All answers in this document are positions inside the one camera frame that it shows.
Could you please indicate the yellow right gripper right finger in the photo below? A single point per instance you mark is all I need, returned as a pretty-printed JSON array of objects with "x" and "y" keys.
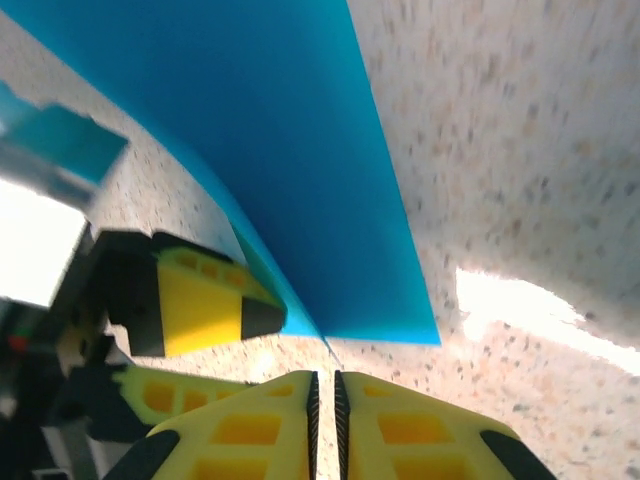
[{"x": 410, "y": 435}]

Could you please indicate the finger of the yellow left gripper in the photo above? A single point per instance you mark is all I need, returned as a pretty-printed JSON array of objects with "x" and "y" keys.
[
  {"x": 160, "y": 397},
  {"x": 200, "y": 310}
]

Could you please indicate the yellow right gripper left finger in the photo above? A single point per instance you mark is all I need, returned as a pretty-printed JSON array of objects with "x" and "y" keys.
[{"x": 250, "y": 435}]

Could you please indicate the teal cloth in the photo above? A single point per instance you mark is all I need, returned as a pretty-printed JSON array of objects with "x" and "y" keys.
[{"x": 280, "y": 150}]

